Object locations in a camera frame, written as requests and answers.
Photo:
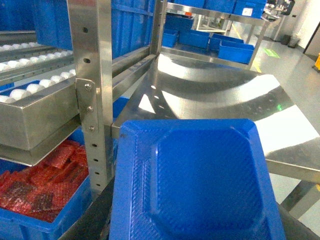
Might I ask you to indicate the blue plastic tray part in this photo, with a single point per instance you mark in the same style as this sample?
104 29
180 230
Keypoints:
193 180

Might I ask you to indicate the blue bin with red bags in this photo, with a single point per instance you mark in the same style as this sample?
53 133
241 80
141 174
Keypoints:
15 226

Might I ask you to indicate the steel table surface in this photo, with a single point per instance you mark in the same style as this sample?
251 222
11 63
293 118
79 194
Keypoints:
179 87

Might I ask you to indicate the steel roller track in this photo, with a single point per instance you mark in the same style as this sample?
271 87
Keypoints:
32 127

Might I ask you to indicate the red bubble wrap bags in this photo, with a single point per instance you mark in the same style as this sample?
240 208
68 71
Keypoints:
43 190

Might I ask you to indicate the steel shelf upright post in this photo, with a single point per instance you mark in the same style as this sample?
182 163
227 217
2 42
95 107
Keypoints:
91 34

